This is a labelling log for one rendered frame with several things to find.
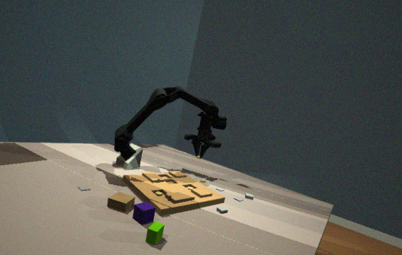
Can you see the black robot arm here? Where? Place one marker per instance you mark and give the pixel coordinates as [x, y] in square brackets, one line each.
[160, 97]

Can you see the purple cube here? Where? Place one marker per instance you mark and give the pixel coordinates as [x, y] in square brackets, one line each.
[144, 213]

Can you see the green block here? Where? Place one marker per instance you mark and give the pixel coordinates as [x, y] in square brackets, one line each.
[154, 233]

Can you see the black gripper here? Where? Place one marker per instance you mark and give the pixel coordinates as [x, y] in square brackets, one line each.
[203, 136]

